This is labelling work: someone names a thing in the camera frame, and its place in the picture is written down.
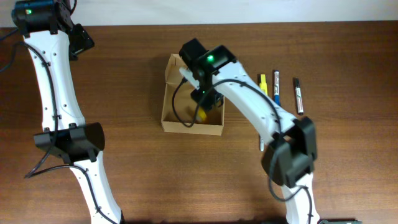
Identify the yellow tape roll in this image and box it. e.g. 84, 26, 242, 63
195, 107, 207, 123

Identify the brown cardboard box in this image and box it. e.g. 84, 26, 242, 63
161, 54, 225, 136

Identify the yellow highlighter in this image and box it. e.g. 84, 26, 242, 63
257, 74, 268, 95

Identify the blue whiteboard marker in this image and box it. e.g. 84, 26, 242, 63
274, 70, 280, 106

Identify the black sharpie marker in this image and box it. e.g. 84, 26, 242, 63
259, 137, 264, 151

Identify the black whiteboard marker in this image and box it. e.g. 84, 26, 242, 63
295, 78, 304, 115

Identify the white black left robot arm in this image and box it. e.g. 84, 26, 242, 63
11, 0, 125, 223

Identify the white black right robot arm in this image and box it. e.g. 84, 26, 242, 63
178, 39, 320, 223

